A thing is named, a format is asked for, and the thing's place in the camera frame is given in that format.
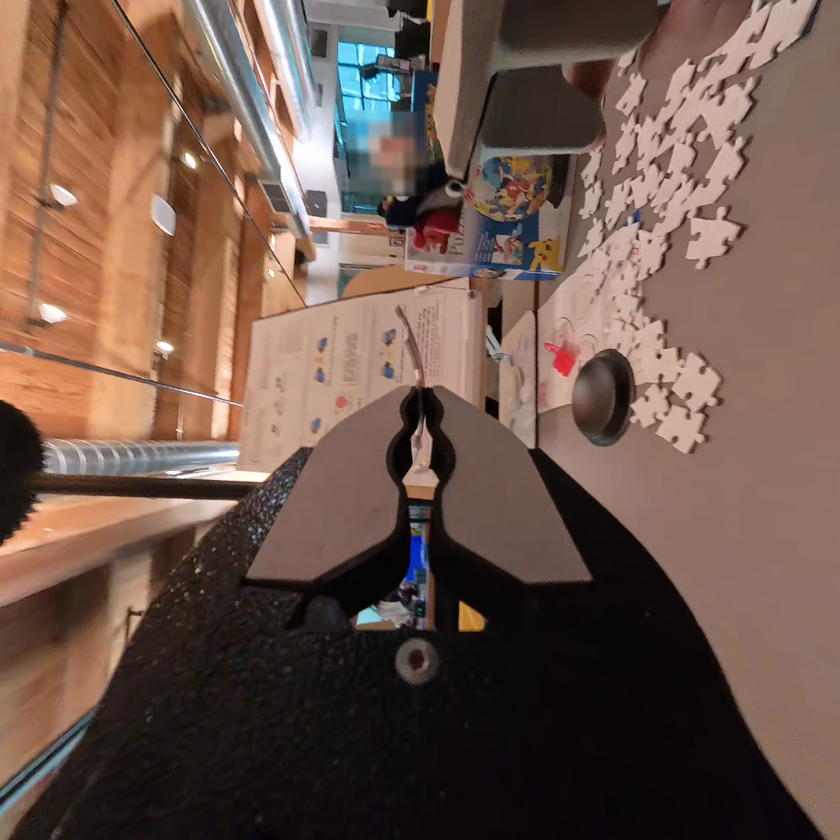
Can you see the silver ventilation duct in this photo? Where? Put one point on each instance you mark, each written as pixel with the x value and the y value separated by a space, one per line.
pixel 243 98

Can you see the joined puzzle pieces strip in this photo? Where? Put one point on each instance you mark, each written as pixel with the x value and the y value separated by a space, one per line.
pixel 415 358

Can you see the black fuzzy object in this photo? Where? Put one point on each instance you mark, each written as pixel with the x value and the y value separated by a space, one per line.
pixel 16 472

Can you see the white paper with circle drawings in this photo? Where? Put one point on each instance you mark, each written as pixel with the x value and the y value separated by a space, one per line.
pixel 558 308

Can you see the person's right hand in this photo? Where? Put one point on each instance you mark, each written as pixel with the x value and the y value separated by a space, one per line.
pixel 695 26

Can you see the silver duct pipe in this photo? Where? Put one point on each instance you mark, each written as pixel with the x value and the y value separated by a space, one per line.
pixel 131 457

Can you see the white rounded board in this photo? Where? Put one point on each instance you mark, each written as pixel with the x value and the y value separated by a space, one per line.
pixel 518 380

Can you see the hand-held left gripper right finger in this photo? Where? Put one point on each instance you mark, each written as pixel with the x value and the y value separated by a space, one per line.
pixel 505 518

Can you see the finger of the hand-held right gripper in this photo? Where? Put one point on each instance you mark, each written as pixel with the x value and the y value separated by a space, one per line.
pixel 544 111
pixel 571 26

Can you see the pile of white puzzle pieces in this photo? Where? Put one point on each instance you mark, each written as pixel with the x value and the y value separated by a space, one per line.
pixel 669 164

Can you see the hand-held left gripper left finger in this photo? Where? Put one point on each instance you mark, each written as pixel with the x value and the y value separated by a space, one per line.
pixel 328 518

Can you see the blue puzzle box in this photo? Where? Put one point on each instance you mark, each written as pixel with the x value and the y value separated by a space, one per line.
pixel 512 249

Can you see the red clear plastic piece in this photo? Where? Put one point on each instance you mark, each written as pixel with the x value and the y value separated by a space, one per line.
pixel 561 361

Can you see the red plush toy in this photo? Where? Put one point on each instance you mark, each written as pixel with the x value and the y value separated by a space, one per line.
pixel 436 229

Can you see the white ceiling device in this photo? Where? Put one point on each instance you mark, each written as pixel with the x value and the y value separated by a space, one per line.
pixel 164 215

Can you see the black round stand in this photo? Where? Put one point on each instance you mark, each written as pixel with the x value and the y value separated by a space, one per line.
pixel 600 394

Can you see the printed instruction sheet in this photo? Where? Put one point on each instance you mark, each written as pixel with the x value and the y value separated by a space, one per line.
pixel 315 367

